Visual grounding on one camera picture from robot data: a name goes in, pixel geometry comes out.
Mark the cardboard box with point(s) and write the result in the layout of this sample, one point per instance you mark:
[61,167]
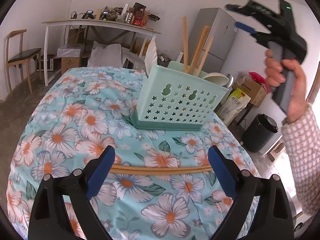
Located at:
[254,90]

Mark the steel ladle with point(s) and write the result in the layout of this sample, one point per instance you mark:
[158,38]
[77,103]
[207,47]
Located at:
[230,80]

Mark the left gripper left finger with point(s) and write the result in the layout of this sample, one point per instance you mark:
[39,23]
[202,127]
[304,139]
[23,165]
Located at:
[49,219]

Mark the floral blue tablecloth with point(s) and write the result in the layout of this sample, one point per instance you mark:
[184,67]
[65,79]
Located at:
[88,109]

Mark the wooden chopstick front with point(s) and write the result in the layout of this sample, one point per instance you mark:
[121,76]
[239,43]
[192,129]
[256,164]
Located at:
[185,45]

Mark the cream ladle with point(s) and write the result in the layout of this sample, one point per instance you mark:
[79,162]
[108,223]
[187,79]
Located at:
[216,78]

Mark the wooden utensil handle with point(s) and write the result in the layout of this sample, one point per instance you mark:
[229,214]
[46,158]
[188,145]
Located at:
[209,44]

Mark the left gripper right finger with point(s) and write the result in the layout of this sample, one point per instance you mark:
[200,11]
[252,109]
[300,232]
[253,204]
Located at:
[272,219]

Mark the wooden chopstick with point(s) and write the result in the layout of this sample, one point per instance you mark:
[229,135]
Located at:
[185,45]
[199,47]
[154,171]

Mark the rice bag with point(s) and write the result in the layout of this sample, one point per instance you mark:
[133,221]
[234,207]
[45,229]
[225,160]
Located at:
[234,104]

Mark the mint green utensil basket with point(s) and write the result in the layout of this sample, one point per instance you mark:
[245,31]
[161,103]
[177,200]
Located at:
[173,100]

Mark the black trash bin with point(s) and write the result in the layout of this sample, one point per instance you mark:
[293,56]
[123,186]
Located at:
[259,132]

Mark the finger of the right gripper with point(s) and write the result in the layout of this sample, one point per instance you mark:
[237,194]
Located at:
[245,27]

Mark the pink checked sleeve forearm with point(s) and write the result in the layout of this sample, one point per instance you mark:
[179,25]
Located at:
[301,139]

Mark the white plastic bag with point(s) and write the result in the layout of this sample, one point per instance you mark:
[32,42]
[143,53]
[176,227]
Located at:
[105,55]

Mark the person's right hand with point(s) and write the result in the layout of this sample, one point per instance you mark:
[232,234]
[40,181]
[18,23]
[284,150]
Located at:
[274,71]

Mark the grey refrigerator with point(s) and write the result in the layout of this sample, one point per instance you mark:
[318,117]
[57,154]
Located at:
[222,29]

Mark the wooden chair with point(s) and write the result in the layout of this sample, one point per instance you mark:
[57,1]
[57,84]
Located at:
[23,57]

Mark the white side table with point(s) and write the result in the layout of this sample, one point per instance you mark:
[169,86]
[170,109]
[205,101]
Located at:
[73,27]

